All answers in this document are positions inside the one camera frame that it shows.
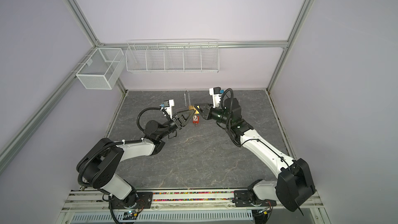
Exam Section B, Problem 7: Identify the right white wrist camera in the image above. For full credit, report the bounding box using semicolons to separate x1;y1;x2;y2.
209;87;224;108

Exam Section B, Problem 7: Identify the brass padlock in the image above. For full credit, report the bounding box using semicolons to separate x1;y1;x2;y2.
184;90;199;115

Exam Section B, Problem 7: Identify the long white wire basket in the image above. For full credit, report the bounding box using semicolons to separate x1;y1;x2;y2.
125;39;220;73

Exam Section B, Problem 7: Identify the aluminium front rail frame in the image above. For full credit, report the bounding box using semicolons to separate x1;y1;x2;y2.
55;187;330;224

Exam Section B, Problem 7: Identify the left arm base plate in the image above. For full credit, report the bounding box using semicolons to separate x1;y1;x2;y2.
110;191;153;209

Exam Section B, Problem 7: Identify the white mesh box basket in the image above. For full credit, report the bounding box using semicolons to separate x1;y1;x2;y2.
76;48;126;90

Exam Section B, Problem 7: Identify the white vented cable duct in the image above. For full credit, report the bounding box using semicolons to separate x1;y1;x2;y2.
69;210;254;224

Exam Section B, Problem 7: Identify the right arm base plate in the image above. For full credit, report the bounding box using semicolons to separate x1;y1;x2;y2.
232;190;277;207

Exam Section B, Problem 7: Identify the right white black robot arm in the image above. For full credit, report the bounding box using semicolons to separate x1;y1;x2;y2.
194;87;316;212

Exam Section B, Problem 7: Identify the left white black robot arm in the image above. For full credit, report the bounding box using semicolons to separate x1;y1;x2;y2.
76;107;195;208

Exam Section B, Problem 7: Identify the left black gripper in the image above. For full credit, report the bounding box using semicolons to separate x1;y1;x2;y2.
158;109;195;140

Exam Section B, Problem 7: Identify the red safety padlock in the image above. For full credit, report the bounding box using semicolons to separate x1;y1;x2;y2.
192;115;199;125

